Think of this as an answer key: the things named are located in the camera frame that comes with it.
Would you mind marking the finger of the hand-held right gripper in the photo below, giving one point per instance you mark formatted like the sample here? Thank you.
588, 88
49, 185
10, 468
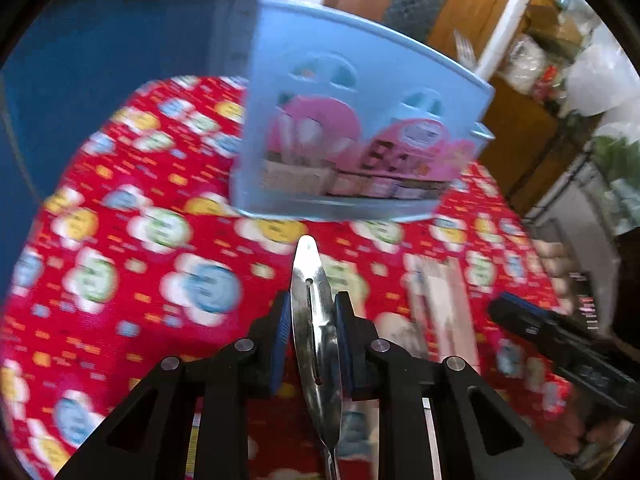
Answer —
517, 310

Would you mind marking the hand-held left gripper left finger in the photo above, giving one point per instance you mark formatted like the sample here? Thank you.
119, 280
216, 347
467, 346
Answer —
280, 345

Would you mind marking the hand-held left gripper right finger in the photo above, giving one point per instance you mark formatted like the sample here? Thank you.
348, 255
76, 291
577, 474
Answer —
345, 345

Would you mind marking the blue plastic utensil holder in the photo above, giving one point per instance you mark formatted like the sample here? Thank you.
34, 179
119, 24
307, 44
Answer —
280, 180

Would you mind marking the light wooden chopstick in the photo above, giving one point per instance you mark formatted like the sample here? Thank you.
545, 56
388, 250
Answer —
452, 310
425, 300

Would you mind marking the red smiley printed tablecloth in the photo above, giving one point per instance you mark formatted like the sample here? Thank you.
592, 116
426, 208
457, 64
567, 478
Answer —
125, 285

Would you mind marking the wooden side cabinet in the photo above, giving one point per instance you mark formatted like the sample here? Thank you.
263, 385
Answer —
540, 145

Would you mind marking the green leafy vegetables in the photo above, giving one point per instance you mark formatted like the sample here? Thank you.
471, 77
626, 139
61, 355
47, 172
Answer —
620, 170

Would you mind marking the clear plastic bag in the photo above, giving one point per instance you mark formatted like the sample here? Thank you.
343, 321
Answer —
522, 62

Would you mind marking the white plastic bag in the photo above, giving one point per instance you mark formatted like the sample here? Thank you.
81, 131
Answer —
600, 75

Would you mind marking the metal fork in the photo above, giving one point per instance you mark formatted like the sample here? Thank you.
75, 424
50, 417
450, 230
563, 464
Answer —
465, 50

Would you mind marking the wooden door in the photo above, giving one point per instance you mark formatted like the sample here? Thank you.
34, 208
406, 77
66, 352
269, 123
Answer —
480, 0

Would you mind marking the blue cabinet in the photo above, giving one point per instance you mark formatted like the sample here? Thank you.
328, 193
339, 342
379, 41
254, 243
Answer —
100, 35

